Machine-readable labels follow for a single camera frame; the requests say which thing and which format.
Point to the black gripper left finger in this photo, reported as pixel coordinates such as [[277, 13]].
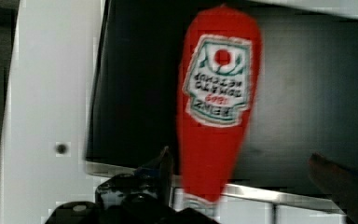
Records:
[[141, 197]]

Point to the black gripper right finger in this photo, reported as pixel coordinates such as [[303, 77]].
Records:
[[337, 181]]

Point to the red ketchup bottle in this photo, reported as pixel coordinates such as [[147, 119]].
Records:
[[218, 77]]

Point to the black toaster oven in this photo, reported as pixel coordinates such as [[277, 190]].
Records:
[[306, 100]]

